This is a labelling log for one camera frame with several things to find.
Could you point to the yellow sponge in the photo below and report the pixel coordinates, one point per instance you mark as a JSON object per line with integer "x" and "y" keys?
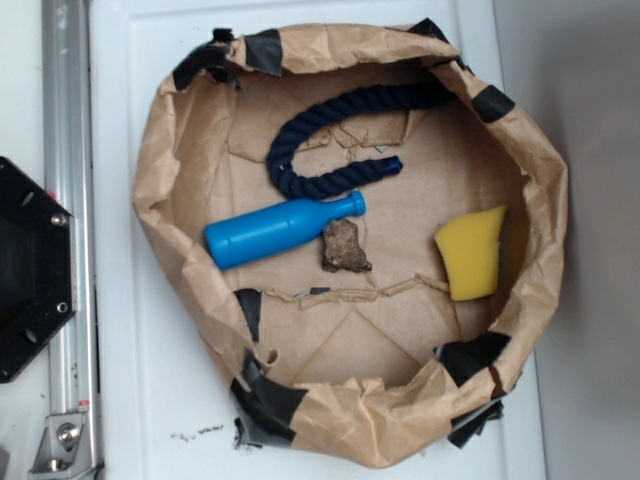
{"x": 469, "y": 246}

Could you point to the blue plastic bottle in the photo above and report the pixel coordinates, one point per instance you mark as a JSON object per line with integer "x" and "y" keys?
{"x": 266, "y": 232}

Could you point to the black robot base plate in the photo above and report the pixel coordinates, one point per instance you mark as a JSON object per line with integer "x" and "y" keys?
{"x": 37, "y": 296}

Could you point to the brown paper bag bin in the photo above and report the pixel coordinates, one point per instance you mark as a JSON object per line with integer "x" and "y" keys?
{"x": 369, "y": 367}

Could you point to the aluminium extrusion rail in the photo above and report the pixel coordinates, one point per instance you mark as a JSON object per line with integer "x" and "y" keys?
{"x": 73, "y": 352}

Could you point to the metal corner bracket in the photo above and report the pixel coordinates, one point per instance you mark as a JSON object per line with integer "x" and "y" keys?
{"x": 64, "y": 451}

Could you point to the brown rock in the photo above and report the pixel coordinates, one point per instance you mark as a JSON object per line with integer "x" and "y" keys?
{"x": 342, "y": 249}

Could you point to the white tray board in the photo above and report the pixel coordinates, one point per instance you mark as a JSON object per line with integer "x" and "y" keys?
{"x": 165, "y": 411}

